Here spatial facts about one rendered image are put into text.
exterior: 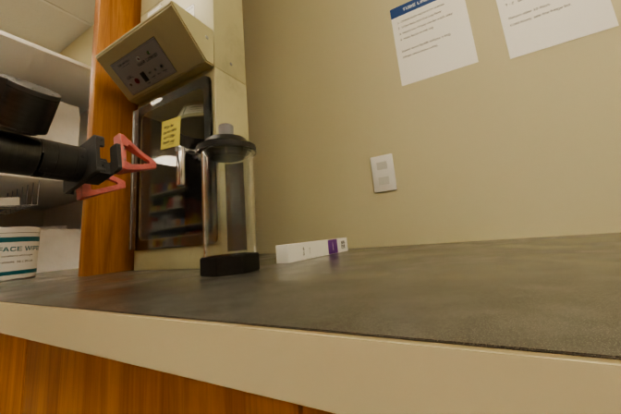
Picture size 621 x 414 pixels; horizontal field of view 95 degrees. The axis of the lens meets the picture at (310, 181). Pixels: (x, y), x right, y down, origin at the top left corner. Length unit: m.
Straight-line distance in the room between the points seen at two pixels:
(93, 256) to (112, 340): 0.61
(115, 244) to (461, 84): 1.06
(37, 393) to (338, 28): 1.16
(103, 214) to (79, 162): 0.39
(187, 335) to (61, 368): 0.28
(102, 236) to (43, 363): 0.44
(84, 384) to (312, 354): 0.33
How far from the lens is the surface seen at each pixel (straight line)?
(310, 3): 1.31
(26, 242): 1.20
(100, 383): 0.43
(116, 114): 1.02
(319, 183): 1.00
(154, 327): 0.28
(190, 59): 0.79
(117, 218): 0.95
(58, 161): 0.55
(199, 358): 0.24
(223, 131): 0.56
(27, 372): 0.61
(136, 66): 0.91
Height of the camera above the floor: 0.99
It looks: 11 degrees up
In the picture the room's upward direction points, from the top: 5 degrees counter-clockwise
